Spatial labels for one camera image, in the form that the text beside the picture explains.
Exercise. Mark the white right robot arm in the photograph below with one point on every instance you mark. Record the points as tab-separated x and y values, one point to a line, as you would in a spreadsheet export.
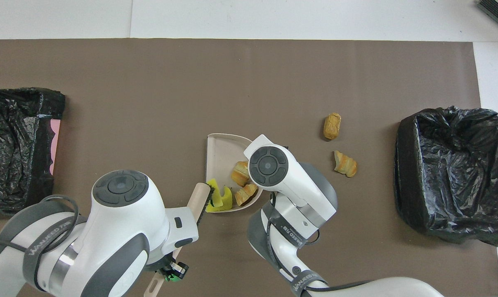
298	194

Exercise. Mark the brown paper table mat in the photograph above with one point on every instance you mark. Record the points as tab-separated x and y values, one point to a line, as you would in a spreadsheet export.
149	82

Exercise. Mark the brown bread roll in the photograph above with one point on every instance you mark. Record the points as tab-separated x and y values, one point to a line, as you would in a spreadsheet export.
332	126

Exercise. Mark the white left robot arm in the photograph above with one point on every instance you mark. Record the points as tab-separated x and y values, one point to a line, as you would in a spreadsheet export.
116	239

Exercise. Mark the bin covered by black bag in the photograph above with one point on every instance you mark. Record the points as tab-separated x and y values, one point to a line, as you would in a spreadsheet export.
434	185

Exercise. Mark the beige hand brush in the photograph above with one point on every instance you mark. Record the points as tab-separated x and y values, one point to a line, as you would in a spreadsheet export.
199	196

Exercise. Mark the orange striped croissant piece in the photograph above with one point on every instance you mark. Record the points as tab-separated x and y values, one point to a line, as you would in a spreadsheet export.
246	194

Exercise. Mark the beige plastic dustpan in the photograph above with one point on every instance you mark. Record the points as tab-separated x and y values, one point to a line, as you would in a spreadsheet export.
222	152

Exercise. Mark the pink bin with black bag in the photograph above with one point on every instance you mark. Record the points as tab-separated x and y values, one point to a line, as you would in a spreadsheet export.
9	111

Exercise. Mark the tan striped croissant piece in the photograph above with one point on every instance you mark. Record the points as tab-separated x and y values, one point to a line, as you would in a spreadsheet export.
346	165

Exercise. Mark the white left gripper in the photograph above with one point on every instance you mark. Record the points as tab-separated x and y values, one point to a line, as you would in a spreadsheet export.
182	229

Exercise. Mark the pale bread piece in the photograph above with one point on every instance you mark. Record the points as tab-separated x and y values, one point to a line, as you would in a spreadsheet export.
240	174

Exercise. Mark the yellow sponge piece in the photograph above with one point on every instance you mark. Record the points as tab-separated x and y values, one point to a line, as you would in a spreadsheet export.
227	201
215	194

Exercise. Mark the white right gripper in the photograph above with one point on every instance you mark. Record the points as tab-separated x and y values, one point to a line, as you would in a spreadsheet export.
257	142

